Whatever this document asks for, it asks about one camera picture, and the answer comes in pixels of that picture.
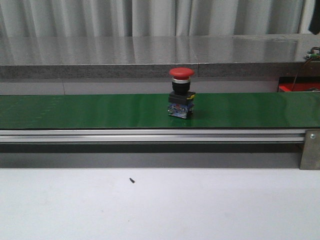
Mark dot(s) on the red mushroom push button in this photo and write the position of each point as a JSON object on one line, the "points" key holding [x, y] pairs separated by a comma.
{"points": [[181, 99]]}

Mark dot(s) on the grey stone counter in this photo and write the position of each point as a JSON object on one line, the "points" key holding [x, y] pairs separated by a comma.
{"points": [[106, 57]]}

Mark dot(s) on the green conveyor belt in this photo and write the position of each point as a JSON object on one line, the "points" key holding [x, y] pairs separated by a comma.
{"points": [[211, 110]]}

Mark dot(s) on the small green circuit board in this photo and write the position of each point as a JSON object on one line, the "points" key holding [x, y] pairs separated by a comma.
{"points": [[313, 54]]}

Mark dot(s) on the grey curtain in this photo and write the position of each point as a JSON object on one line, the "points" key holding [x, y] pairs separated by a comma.
{"points": [[152, 18]]}

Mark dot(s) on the aluminium conveyor frame rail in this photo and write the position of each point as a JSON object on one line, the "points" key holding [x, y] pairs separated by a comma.
{"points": [[152, 135]]}

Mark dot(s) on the metal conveyor support bracket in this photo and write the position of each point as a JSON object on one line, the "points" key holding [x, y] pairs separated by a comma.
{"points": [[310, 159]]}

